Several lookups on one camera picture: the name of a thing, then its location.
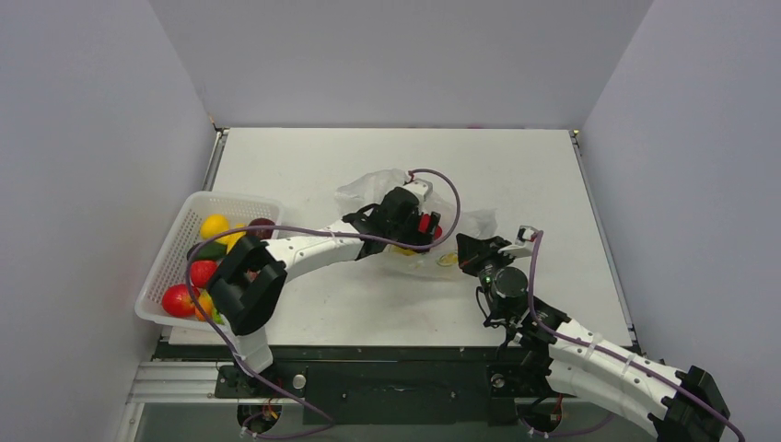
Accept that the yellow fake lemon in bag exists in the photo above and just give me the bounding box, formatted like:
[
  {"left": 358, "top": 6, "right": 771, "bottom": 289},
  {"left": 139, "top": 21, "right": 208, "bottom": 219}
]
[{"left": 389, "top": 245, "right": 419, "bottom": 257}]

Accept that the yellow fake banana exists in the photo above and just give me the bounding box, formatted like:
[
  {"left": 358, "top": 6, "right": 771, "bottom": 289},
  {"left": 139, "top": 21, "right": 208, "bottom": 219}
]
[{"left": 224, "top": 230, "right": 246, "bottom": 253}]

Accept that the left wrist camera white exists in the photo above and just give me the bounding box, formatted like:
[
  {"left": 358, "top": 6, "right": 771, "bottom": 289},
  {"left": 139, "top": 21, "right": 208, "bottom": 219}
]
[{"left": 402, "top": 179, "right": 433, "bottom": 204}]

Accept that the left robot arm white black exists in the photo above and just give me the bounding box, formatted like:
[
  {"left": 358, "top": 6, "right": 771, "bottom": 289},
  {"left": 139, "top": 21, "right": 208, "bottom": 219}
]
[{"left": 206, "top": 180, "right": 440, "bottom": 396}]

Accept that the dark red fake plum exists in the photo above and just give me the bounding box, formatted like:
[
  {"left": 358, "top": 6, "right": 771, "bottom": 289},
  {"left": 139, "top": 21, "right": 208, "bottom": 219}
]
[{"left": 246, "top": 217, "right": 275, "bottom": 240}]

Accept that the yellow fake pear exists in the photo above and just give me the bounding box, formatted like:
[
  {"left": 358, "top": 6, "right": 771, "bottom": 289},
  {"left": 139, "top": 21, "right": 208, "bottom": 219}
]
[{"left": 199, "top": 214, "right": 230, "bottom": 239}]

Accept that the dark green fake avocado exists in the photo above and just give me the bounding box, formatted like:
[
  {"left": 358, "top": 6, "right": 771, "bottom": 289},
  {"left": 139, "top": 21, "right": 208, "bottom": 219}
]
[{"left": 186, "top": 242, "right": 227, "bottom": 262}]

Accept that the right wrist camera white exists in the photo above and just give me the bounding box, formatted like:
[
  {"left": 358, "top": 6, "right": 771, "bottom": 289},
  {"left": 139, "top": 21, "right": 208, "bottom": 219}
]
[{"left": 499, "top": 226, "right": 541, "bottom": 259}]

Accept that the clear plastic bag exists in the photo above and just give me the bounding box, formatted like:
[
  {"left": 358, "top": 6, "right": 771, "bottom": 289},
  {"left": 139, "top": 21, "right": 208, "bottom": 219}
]
[{"left": 333, "top": 168, "right": 498, "bottom": 281}]

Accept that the orange green fake mango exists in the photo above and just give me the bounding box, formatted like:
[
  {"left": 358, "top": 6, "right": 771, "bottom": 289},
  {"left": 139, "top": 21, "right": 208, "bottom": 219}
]
[{"left": 194, "top": 290, "right": 215, "bottom": 321}]

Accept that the red fake strawberry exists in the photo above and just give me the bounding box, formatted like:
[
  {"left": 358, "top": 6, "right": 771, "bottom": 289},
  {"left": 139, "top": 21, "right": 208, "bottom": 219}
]
[{"left": 189, "top": 260, "right": 218, "bottom": 288}]

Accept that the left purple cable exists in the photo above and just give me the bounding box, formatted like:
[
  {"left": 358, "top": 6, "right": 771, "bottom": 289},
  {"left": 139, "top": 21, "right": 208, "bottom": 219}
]
[{"left": 183, "top": 168, "right": 462, "bottom": 428}]

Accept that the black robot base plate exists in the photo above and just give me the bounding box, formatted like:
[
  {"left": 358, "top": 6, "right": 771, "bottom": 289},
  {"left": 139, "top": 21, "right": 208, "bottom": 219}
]
[{"left": 152, "top": 342, "right": 562, "bottom": 431}]

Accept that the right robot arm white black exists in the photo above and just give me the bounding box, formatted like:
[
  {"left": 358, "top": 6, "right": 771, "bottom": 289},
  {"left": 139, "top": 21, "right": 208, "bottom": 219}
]
[{"left": 456, "top": 227, "right": 729, "bottom": 441}]

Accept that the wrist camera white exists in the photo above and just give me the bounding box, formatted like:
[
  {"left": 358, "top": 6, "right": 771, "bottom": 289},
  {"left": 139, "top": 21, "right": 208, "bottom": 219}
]
[
  {"left": 402, "top": 179, "right": 433, "bottom": 204},
  {"left": 499, "top": 226, "right": 541, "bottom": 259}
]

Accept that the red fake apple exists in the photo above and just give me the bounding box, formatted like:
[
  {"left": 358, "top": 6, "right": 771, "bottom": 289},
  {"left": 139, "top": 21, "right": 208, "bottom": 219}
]
[{"left": 161, "top": 284, "right": 196, "bottom": 318}]

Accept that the white plastic basket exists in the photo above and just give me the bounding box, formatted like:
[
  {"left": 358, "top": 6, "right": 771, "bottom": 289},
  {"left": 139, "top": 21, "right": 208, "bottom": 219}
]
[{"left": 134, "top": 191, "right": 286, "bottom": 333}]

